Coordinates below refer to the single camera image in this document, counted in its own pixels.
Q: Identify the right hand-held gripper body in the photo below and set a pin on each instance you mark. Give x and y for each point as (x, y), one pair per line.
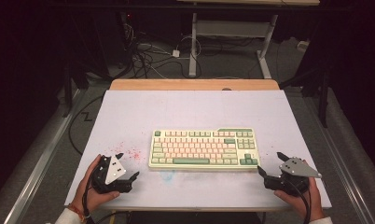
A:
(296, 168)

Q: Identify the beige power strip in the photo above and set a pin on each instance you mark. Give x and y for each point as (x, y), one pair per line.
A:
(302, 45)

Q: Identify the black metal stand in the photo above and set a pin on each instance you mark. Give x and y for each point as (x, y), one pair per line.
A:
(324, 99)

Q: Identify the cream and green keyboard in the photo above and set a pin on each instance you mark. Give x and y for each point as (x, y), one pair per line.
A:
(195, 149)

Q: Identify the white board sheet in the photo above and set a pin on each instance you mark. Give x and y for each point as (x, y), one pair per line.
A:
(191, 109)

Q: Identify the person's left hand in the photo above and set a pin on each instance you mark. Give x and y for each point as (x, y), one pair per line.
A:
(97, 197)

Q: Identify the white metal desk frame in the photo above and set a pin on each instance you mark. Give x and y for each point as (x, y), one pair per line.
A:
(192, 46)

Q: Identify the white power adapter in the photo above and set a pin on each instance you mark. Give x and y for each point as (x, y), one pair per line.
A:
(176, 53)

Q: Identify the silver metal rail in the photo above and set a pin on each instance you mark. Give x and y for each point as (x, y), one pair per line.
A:
(338, 161)
(42, 168)

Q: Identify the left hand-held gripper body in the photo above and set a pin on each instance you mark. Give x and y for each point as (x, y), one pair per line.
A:
(114, 169)

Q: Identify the person's right hand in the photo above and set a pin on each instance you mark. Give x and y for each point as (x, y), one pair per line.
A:
(315, 205)

